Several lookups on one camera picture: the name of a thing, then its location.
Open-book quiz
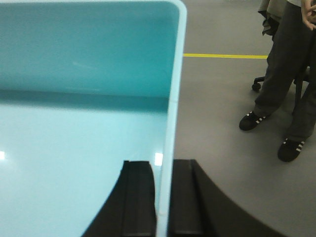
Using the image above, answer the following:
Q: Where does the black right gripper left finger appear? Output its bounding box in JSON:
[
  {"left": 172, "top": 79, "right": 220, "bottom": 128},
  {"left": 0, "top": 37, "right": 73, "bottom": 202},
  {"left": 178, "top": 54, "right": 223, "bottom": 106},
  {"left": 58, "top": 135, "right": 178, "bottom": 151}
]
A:
[{"left": 83, "top": 160, "right": 157, "bottom": 237}]

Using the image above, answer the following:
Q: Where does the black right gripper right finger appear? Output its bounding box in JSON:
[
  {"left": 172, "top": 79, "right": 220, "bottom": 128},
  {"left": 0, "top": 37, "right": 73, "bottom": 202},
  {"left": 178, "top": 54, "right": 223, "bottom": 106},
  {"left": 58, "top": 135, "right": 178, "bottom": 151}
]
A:
[{"left": 168, "top": 159, "right": 279, "bottom": 237}]

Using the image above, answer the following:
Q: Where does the light blue plastic bin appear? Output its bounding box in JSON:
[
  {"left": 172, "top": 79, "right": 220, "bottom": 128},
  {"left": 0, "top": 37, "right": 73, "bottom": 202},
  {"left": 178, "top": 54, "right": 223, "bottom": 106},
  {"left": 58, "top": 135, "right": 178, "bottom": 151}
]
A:
[{"left": 0, "top": 0, "right": 187, "bottom": 237}]

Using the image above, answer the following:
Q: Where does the black office chair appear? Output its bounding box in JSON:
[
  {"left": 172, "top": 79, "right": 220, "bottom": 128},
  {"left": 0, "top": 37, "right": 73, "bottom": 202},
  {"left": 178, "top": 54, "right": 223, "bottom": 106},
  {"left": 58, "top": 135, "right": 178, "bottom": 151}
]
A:
[{"left": 251, "top": 12, "right": 316, "bottom": 99}]

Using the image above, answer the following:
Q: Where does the standing person in grey trousers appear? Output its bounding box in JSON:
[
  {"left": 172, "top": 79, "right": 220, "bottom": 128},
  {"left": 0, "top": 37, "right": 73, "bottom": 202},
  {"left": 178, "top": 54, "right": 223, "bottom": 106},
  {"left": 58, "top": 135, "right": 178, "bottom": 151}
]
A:
[{"left": 239, "top": 0, "right": 316, "bottom": 162}]

